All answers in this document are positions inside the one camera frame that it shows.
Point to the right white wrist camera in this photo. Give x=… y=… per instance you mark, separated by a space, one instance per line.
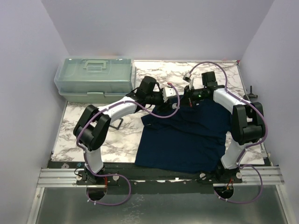
x=189 y=79

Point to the small black open case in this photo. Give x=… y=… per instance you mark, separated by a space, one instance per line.
x=115 y=125

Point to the black clamp tool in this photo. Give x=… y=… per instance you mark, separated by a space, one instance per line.
x=250 y=95

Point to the navy blue t-shirt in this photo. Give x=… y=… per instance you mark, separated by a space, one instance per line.
x=190 y=141

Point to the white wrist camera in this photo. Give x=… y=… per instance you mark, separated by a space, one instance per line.
x=168 y=92
x=189 y=79

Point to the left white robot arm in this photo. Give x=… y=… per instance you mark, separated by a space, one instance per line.
x=93 y=125

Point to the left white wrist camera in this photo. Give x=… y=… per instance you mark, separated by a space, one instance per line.
x=168 y=92

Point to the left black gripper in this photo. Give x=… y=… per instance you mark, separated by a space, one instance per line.
x=163 y=106

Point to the translucent green storage box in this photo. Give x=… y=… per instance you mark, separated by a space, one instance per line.
x=95 y=79

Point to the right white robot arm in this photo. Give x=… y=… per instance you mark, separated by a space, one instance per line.
x=247 y=125

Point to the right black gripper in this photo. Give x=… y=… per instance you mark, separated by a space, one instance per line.
x=188 y=94

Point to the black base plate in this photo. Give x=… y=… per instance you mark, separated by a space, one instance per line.
x=127 y=177

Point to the aluminium mounting rail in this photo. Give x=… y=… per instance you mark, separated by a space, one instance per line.
x=65 y=178

